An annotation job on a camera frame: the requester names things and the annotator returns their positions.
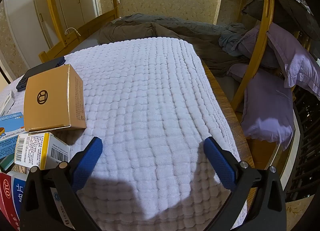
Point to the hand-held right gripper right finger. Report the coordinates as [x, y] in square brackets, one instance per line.
[220, 163]

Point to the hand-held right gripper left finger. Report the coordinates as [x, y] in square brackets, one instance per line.
[87, 160]

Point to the white yellow medicine box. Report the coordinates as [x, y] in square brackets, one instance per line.
[37, 148]

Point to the wooden table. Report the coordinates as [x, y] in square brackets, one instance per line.
[225, 100]

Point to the gold cardboard box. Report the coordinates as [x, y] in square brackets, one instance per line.
[50, 100]

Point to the teal box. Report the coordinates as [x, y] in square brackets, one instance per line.
[6, 163]

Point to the blue medicine box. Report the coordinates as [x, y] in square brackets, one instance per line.
[11, 125]

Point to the red white medicine box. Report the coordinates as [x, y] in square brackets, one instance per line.
[10, 196]

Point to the dark wooden railing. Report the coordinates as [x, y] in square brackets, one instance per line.
[307, 145]

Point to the white waffle mat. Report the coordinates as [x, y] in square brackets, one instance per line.
[150, 95]

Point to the small white box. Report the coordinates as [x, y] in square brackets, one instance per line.
[6, 102]

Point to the dark blue phone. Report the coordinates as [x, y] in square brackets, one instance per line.
[37, 70]

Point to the dark purple pillow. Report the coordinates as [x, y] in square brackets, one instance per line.
[246, 45]

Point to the blue grey cloth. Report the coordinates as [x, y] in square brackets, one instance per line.
[232, 38]

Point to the grey brown blanket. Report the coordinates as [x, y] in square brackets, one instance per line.
[150, 29]

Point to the white wardrobe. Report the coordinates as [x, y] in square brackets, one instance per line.
[25, 20]

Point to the grey pillow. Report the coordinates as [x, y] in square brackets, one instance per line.
[287, 3]

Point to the wooden bunk bed frame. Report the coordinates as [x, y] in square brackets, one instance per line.
[262, 20]

